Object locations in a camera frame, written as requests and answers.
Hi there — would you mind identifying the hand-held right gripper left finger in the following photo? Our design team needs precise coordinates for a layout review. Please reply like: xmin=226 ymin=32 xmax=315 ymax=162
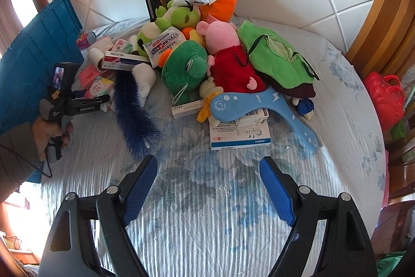
xmin=39 ymin=154 xmax=158 ymax=277

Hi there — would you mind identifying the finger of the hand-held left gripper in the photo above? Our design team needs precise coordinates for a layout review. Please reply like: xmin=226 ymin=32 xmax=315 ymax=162
xmin=73 ymin=94 xmax=111 ymax=106

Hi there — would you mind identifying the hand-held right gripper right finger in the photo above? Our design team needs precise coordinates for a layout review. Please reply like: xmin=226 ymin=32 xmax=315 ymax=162
xmin=259 ymin=156 xmax=378 ymax=277

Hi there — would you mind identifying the white cardboard tube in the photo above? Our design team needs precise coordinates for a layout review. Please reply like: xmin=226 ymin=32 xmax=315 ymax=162
xmin=87 ymin=48 xmax=107 ymax=74

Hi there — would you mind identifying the blue plastic crate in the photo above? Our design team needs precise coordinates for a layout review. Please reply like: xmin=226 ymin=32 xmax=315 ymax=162
xmin=0 ymin=0 xmax=85 ymax=183

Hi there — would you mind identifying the pink pig plush toy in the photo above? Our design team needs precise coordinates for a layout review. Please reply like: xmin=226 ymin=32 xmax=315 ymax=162
xmin=196 ymin=14 xmax=267 ymax=92

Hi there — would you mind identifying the green turtle shell plush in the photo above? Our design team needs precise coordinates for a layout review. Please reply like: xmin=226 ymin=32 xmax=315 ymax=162
xmin=238 ymin=21 xmax=320 ymax=99

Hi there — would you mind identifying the person's left forearm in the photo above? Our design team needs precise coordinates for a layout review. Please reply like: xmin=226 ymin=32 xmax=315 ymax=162
xmin=0 ymin=124 xmax=44 ymax=203

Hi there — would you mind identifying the person's left hand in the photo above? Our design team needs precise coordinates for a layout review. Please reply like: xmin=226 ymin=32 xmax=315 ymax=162
xmin=32 ymin=116 xmax=73 ymax=162

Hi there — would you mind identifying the floral tissue packet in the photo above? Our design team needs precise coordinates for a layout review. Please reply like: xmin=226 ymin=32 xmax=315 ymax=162
xmin=84 ymin=76 xmax=115 ymax=100

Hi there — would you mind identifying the pink tissue packet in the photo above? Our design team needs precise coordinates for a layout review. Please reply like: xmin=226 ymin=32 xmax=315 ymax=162
xmin=78 ymin=65 xmax=100 ymax=90

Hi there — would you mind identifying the blue bottle brush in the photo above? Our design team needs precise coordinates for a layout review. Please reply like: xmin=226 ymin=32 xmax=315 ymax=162
xmin=111 ymin=70 xmax=163 ymax=161

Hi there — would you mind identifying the red drink can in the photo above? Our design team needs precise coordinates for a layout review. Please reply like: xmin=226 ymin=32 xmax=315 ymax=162
xmin=76 ymin=32 xmax=97 ymax=51

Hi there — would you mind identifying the white red toothpaste box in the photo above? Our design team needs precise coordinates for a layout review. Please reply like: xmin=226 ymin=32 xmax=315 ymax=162
xmin=101 ymin=50 xmax=152 ymax=72

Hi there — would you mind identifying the white plush toy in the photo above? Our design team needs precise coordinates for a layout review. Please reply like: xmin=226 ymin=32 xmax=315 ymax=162
xmin=130 ymin=63 xmax=157 ymax=100

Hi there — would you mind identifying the pink soap packet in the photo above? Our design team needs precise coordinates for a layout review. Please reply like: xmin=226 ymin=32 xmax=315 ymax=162
xmin=88 ymin=36 xmax=115 ymax=52

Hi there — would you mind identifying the green white packet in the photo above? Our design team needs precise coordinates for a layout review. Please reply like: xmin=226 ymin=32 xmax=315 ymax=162
xmin=112 ymin=38 xmax=134 ymax=56

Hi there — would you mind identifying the large white medicine box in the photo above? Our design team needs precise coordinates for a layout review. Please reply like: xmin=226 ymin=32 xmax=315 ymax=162
xmin=209 ymin=116 xmax=272 ymax=151

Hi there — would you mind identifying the floral bed sheet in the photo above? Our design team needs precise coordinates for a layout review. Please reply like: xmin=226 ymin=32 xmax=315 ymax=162
xmin=31 ymin=16 xmax=390 ymax=277

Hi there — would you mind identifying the green big-eyed plush toy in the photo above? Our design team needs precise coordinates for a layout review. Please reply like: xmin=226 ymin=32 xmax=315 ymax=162
xmin=135 ymin=22 xmax=163 ymax=57

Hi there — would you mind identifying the blue striped medicine box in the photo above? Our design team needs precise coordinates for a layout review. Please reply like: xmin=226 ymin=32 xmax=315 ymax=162
xmin=235 ymin=108 xmax=269 ymax=127

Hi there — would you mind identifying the white wet wipes packet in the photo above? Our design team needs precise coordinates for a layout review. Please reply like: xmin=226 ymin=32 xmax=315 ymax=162
xmin=143 ymin=25 xmax=188 ymax=69

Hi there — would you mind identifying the small white medicine box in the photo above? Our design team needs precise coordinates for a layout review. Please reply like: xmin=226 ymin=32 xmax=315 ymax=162
xmin=171 ymin=99 xmax=209 ymax=120

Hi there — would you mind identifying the dark green frog plush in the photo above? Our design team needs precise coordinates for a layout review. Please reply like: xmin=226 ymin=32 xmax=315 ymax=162
xmin=161 ymin=40 xmax=209 ymax=105

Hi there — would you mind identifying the small blue-dressed doll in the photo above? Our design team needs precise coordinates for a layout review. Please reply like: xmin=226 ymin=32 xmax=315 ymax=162
xmin=288 ymin=96 xmax=316 ymax=121

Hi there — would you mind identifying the light blue boomerang toy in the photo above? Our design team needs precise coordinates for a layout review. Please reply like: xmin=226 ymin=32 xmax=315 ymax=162
xmin=210 ymin=87 xmax=320 ymax=155

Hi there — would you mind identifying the beige doll with yellow scarf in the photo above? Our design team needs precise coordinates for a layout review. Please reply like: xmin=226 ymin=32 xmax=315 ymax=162
xmin=196 ymin=76 xmax=225 ymax=122

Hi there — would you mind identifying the light green plush toy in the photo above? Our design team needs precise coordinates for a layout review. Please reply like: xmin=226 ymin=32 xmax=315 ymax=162
xmin=155 ymin=0 xmax=202 ymax=35

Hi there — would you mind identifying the dark wooden nightstand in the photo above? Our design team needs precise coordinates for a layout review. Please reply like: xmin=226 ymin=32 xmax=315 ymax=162
xmin=370 ymin=141 xmax=415 ymax=260

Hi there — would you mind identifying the red plastic bag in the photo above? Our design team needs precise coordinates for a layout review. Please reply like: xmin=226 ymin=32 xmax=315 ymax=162
xmin=363 ymin=71 xmax=406 ymax=132

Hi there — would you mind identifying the orange plush toy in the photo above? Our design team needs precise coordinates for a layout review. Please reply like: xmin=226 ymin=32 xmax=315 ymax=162
xmin=198 ymin=0 xmax=238 ymax=25

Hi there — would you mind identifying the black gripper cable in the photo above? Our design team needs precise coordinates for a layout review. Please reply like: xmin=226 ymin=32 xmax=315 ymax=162
xmin=8 ymin=139 xmax=53 ymax=179

